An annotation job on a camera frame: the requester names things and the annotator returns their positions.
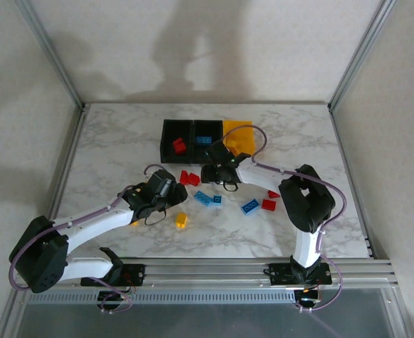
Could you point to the red lego brick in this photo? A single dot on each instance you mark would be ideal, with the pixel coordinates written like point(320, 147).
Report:
point(177, 142)
point(184, 177)
point(274, 194)
point(194, 180)
point(181, 150)
point(269, 205)

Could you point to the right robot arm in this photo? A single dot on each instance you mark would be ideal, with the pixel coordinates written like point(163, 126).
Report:
point(252, 177)

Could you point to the long blue lego brick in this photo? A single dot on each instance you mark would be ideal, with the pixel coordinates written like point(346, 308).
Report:
point(203, 198)

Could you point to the small blue lego brick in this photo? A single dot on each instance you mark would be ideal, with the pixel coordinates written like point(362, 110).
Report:
point(217, 200)

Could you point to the yellow plastic bin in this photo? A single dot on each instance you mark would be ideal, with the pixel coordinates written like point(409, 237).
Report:
point(244, 135)

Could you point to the black plastic bin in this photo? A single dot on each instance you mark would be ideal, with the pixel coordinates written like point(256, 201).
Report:
point(201, 128)
point(168, 155)

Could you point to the flat red lego brick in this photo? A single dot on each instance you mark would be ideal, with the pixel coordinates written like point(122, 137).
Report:
point(269, 205)

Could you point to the slotted metal strip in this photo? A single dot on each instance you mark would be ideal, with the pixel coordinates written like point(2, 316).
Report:
point(193, 297)

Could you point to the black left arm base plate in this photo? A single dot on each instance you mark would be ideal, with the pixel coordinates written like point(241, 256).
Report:
point(136, 273)

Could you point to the wide aluminium base rail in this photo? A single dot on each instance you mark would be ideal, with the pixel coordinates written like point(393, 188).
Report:
point(207, 273)

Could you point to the aluminium side rail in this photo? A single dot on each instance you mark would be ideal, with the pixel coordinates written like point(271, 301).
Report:
point(335, 121)
point(70, 151)

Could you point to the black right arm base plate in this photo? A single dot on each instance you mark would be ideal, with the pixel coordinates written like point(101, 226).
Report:
point(277, 274)

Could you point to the aluminium frame post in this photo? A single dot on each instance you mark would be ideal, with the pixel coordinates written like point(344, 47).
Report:
point(53, 56)
point(361, 53)

